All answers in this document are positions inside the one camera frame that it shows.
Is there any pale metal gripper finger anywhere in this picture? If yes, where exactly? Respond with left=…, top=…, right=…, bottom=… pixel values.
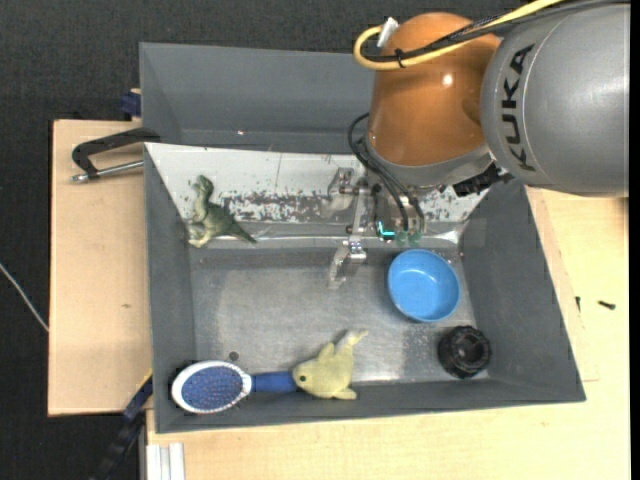
left=327, top=239, right=369, bottom=290
left=321, top=166, right=370, bottom=219

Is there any blue bowl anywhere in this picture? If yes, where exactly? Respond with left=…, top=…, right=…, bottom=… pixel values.
left=386, top=248, right=462, bottom=324

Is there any grey metal bin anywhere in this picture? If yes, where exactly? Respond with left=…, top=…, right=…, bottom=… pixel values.
left=138, top=41, right=587, bottom=434

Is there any yellow plush dolphin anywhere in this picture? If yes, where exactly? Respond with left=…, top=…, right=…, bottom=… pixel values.
left=291, top=328, right=370, bottom=401

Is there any green toy dinosaur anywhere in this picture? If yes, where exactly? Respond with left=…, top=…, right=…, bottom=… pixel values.
left=186, top=174, right=259, bottom=249

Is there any black ribbed round cap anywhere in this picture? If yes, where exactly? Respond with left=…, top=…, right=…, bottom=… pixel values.
left=437, top=324, right=493, bottom=381

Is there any blue and white hairbrush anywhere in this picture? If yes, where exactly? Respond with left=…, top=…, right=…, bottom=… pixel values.
left=170, top=359, right=302, bottom=415

